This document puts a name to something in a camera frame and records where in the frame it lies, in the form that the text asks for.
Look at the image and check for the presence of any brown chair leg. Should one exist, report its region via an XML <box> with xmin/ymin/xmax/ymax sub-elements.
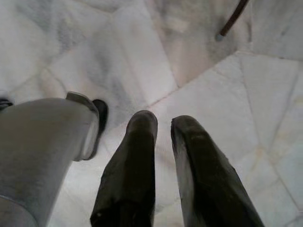
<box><xmin>215</xmin><ymin>0</ymin><xmax>250</xmax><ymax>43</ymax></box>

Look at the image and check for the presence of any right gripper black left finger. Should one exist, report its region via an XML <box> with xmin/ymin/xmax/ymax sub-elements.
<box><xmin>89</xmin><ymin>110</ymin><xmax>159</xmax><ymax>227</ymax></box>

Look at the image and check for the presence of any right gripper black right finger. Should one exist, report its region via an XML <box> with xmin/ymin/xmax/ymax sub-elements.
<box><xmin>170</xmin><ymin>115</ymin><xmax>266</xmax><ymax>227</ymax></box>

